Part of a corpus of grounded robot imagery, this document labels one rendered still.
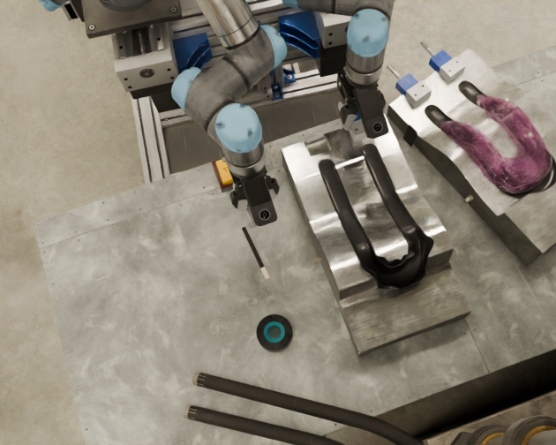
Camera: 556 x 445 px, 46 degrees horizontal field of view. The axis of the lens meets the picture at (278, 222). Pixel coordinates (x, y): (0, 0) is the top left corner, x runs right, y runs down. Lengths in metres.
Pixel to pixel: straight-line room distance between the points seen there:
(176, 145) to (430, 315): 1.23
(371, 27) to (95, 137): 1.65
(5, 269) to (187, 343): 1.23
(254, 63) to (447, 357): 0.76
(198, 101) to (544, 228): 0.80
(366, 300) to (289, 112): 1.07
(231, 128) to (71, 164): 1.62
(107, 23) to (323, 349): 0.89
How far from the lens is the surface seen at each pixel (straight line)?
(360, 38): 1.26
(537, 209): 1.55
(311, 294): 1.53
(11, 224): 2.68
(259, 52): 1.22
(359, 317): 1.46
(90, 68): 2.88
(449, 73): 1.69
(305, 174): 1.53
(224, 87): 1.20
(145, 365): 1.55
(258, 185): 1.28
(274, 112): 2.39
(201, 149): 2.35
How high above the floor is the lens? 2.29
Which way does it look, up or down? 70 degrees down
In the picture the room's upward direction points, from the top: 9 degrees counter-clockwise
